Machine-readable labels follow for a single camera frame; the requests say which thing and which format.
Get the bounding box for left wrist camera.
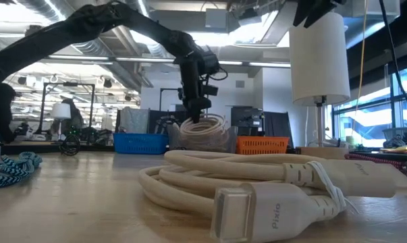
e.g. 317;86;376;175
202;85;220;97

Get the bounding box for grey cloth cover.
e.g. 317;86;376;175
117;107;150;134

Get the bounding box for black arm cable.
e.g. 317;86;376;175
378;0;407;124
216;65;229;82

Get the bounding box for maroon braided cable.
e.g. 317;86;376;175
344;153;406;171

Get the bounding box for blue plastic bin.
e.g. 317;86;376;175
113;132;169;155

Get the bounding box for white lamp with wooden base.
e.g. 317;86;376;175
289;11;352;159

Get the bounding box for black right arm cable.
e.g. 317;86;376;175
378;0;407;124

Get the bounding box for long ceiling light strip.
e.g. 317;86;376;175
47;53;292;68

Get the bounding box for orange plastic bin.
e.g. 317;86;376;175
236;136;290;155

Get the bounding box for black panel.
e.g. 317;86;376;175
263;111;294;148

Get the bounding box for black partition panels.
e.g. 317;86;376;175
148;109;190;134

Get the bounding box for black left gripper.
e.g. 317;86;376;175
180;50;213;124

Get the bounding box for person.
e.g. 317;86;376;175
51;97;84;136
0;82;18;144

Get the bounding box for grey ceiling box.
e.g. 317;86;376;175
205;8;228;28

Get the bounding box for small white shade lamp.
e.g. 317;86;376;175
50;102;72;141

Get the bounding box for grey translucent bin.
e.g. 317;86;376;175
167;123;238;155

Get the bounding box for black gantry frame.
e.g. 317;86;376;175
39;82;96;134
159;87;184;112

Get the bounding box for black cabinet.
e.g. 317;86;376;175
230;106;265;138

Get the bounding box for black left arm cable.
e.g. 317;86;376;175
216;65;229;82

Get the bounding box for teal braided cable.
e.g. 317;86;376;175
0;151;43;188

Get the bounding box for yellow object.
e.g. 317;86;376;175
380;144;407;155

